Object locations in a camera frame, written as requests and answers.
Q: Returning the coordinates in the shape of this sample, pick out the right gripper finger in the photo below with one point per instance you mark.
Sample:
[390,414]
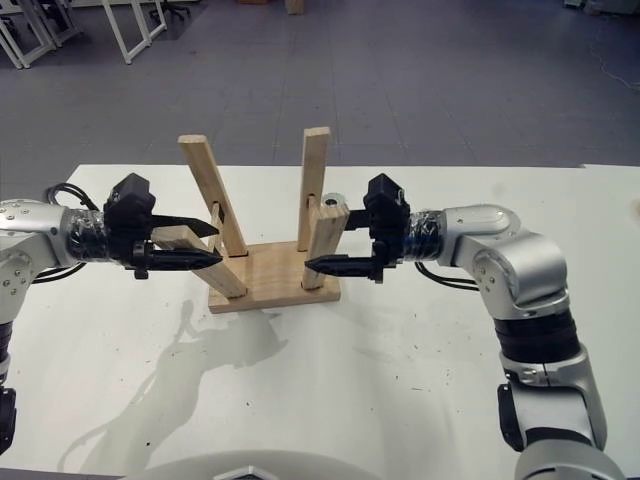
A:
[359,220]
[345,265]

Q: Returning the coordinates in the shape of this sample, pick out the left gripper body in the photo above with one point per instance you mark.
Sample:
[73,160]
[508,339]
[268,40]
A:
[120,235]

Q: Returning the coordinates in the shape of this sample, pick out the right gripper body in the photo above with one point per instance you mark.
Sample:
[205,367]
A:
[390,235]

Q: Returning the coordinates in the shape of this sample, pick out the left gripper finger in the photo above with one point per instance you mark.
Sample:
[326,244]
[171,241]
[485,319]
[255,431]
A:
[180,223]
[180,259]

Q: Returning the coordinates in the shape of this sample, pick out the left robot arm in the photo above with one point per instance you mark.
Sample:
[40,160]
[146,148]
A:
[30,222]

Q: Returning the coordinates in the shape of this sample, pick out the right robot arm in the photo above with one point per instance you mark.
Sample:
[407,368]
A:
[525,270]

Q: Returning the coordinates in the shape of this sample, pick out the wooden leg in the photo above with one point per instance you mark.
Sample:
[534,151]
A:
[220,280]
[314,165]
[325,240]
[210,185]

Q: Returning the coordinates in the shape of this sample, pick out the wooden cross bar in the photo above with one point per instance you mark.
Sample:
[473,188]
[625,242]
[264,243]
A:
[216,212]

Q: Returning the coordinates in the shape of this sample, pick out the wooden seat board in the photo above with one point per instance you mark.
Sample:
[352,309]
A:
[272,280]

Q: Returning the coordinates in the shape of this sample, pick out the robot body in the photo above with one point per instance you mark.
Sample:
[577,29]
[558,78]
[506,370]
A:
[320,462]

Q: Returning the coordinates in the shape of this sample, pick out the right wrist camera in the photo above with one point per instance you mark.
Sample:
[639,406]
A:
[384,190]

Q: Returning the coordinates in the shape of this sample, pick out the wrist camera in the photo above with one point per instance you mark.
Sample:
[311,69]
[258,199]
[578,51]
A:
[384,190]
[131,189]

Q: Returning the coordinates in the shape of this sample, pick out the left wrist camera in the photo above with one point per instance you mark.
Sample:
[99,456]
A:
[131,189]

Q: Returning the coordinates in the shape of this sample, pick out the white desk frame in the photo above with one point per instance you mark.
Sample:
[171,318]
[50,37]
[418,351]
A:
[22,50]
[132,47]

